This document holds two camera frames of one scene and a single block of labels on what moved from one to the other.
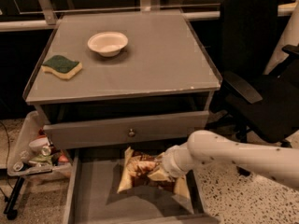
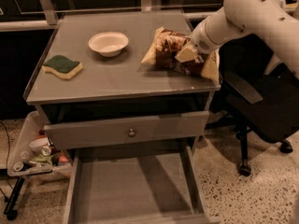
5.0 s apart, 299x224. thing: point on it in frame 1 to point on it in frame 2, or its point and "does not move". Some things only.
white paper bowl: x=108 y=44 does not move
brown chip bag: x=136 y=166 to x=165 y=47
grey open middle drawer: x=92 y=197 does not move
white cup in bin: x=38 y=144 does not move
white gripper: x=168 y=164 to x=201 y=41
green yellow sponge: x=62 y=66 does not move
